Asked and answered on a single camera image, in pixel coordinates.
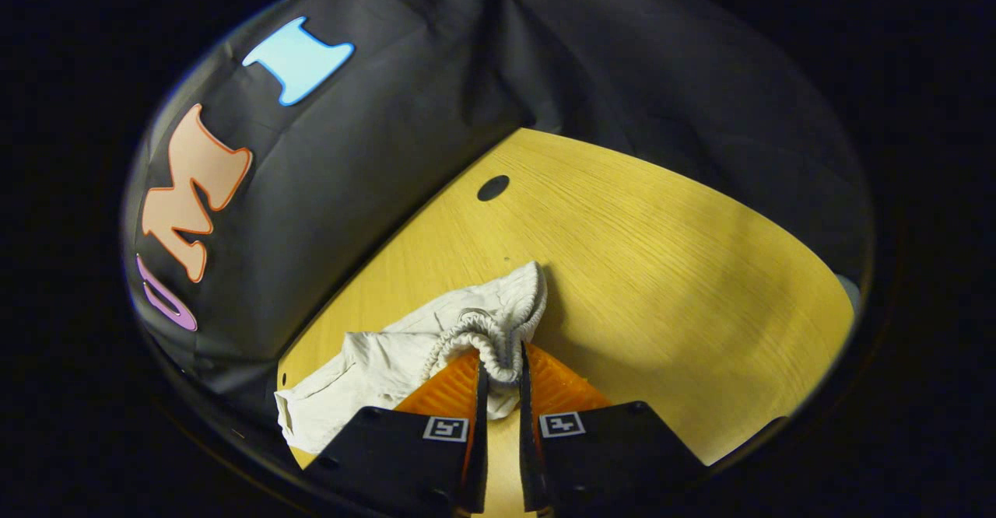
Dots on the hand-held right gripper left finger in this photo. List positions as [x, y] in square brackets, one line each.
[480, 444]

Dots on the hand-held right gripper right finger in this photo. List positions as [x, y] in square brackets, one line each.
[530, 456]

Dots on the white jeans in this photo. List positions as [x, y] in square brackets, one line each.
[373, 362]

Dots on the black backdrop cloth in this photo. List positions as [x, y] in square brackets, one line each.
[373, 176]

